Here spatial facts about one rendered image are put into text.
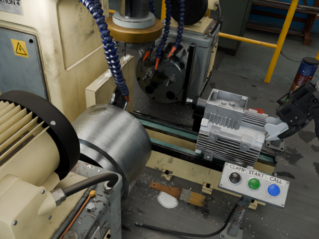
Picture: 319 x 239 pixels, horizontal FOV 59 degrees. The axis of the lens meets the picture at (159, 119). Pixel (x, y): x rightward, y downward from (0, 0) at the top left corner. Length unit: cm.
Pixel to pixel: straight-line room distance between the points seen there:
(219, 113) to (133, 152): 32
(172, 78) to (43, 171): 78
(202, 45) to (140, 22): 53
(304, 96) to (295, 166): 55
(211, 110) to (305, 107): 27
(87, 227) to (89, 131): 26
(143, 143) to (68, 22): 45
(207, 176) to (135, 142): 39
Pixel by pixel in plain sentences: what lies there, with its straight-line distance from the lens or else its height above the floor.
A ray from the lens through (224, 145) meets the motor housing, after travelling 93.
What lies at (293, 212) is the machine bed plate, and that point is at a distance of 115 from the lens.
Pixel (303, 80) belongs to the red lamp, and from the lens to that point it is 120.
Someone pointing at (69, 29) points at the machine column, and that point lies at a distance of 97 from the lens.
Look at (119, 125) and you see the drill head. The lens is 76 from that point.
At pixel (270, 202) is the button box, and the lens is 80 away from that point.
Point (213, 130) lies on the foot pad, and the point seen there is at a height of 107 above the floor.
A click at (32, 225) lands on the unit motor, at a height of 127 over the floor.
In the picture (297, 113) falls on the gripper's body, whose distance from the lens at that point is 84.
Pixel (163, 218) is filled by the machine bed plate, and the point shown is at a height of 80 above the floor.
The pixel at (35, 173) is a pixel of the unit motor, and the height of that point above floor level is 129.
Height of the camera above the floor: 163
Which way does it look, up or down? 37 degrees down
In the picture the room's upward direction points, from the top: 5 degrees clockwise
